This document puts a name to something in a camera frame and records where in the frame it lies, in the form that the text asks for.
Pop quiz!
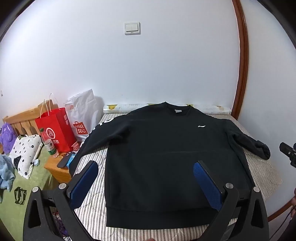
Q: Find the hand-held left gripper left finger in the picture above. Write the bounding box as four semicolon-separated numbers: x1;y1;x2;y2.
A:
22;160;100;241

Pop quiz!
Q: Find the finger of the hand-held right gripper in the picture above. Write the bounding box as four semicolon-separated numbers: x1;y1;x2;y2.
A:
279;142;296;168

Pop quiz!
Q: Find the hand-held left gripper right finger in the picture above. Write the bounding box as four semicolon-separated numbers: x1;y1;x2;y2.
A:
193;160;270;241

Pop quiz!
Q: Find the black sweatshirt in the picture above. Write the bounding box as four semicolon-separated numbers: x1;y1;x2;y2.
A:
69;101;271;229

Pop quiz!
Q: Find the blue box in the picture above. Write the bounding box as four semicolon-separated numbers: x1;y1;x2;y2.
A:
67;153;78;168

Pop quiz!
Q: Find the wooden nightstand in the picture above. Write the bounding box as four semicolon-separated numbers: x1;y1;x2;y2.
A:
44;148;80;184

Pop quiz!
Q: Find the black smartphone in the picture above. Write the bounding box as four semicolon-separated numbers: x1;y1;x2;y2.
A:
57;152;75;168

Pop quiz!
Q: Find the striped quilted mattress pad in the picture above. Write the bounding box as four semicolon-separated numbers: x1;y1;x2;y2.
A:
69;111;283;241

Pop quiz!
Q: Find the red-capped plastic water bottle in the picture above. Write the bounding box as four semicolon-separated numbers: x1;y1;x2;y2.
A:
39;128;58;156

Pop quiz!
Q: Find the brown wooden baseboard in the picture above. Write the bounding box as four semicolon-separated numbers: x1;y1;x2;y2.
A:
268;197;296;222

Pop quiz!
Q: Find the red paper shopping bag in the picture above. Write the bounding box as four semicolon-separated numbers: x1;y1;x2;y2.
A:
35;93;77;153

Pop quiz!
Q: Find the white flower-print pillow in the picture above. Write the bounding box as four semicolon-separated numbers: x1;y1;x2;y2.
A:
9;134;44;179

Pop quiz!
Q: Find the white plastic shopping bag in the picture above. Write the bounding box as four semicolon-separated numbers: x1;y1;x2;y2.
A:
65;89;103;142

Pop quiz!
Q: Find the light blue cloth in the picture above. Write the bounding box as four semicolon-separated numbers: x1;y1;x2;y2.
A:
0;154;16;192

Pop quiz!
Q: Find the rolled white paper sheet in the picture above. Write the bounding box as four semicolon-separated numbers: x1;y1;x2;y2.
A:
103;103;232;115

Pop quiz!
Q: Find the purple plush toy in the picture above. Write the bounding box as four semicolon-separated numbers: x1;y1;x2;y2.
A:
0;122;18;154

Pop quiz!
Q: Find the wooden headboard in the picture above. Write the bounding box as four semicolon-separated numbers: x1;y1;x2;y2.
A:
2;100;60;137

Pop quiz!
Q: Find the black cable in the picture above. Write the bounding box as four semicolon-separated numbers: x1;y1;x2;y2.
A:
269;207;293;240

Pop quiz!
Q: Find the brown wooden door frame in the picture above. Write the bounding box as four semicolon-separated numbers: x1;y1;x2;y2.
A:
231;0;249;121

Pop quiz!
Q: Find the white wall light switch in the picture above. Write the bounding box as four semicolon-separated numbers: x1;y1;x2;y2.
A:
124;22;141;36

